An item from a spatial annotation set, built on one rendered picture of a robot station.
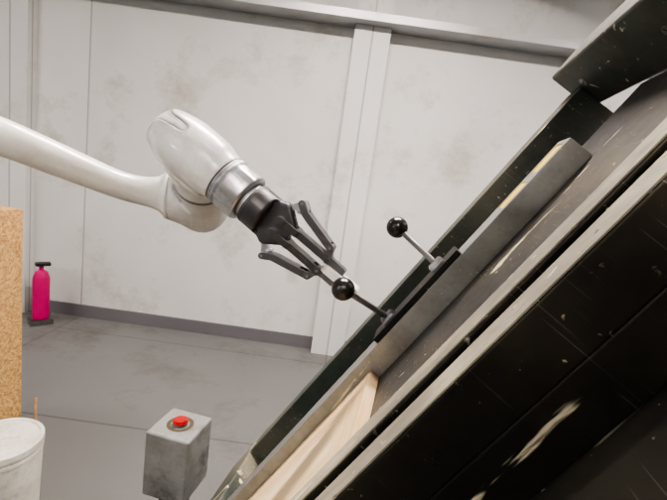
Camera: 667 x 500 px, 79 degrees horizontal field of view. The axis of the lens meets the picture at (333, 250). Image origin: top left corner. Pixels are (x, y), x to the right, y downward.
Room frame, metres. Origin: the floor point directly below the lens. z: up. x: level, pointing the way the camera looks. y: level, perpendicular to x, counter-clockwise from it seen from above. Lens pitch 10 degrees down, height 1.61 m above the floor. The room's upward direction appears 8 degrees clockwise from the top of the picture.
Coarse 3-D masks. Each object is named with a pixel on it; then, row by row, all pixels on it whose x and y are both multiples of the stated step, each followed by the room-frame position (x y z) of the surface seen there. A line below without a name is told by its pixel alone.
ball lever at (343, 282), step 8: (336, 280) 0.62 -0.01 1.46; (344, 280) 0.62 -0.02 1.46; (336, 288) 0.61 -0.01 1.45; (344, 288) 0.61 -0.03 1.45; (352, 288) 0.61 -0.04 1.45; (336, 296) 0.61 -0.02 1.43; (344, 296) 0.61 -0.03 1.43; (352, 296) 0.63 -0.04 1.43; (368, 304) 0.64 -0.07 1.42; (376, 312) 0.64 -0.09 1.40; (384, 312) 0.65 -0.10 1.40; (392, 312) 0.65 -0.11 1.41; (384, 320) 0.65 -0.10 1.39
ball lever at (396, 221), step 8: (392, 224) 0.70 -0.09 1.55; (400, 224) 0.69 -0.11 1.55; (392, 232) 0.70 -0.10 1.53; (400, 232) 0.69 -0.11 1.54; (408, 240) 0.69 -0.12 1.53; (416, 248) 0.67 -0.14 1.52; (424, 256) 0.66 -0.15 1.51; (432, 256) 0.66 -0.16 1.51; (432, 264) 0.64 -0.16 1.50; (440, 264) 0.63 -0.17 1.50; (432, 272) 0.64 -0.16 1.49
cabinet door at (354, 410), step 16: (368, 384) 0.59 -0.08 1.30; (352, 400) 0.58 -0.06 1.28; (368, 400) 0.55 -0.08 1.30; (336, 416) 0.59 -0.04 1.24; (352, 416) 0.51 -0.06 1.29; (368, 416) 0.51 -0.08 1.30; (320, 432) 0.60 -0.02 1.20; (336, 432) 0.52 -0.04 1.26; (352, 432) 0.46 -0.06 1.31; (304, 448) 0.60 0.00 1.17; (320, 448) 0.54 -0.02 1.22; (336, 448) 0.46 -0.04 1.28; (288, 464) 0.61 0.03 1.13; (304, 464) 0.54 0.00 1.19; (320, 464) 0.48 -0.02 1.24; (272, 480) 0.62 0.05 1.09; (288, 480) 0.55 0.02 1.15; (304, 480) 0.48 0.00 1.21; (256, 496) 0.63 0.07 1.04; (272, 496) 0.55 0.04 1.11; (288, 496) 0.49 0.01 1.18
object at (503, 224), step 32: (576, 160) 0.59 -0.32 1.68; (512, 192) 0.64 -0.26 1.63; (544, 192) 0.60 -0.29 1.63; (512, 224) 0.60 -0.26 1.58; (480, 256) 0.61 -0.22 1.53; (448, 288) 0.62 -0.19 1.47; (416, 320) 0.62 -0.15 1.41; (384, 352) 0.63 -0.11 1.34; (352, 384) 0.64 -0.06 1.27; (320, 416) 0.65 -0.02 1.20; (288, 448) 0.66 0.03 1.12; (256, 480) 0.67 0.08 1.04
